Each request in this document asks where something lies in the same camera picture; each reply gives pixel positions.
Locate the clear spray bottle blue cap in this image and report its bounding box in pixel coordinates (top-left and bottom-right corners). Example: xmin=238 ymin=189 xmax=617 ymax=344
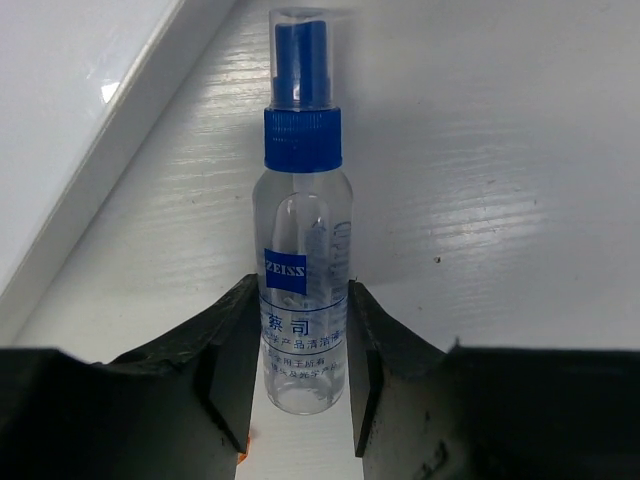
xmin=253 ymin=7 xmax=353 ymax=415

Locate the white compartment tray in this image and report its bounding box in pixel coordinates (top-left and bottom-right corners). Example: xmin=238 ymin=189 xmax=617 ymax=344
xmin=1 ymin=1 xmax=232 ymax=289

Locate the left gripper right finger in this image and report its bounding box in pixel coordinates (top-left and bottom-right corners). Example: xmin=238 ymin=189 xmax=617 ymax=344
xmin=347 ymin=282 xmax=639 ymax=479

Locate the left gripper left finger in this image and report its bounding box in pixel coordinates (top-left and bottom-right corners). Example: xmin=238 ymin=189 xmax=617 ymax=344
xmin=1 ymin=274 xmax=260 ymax=479

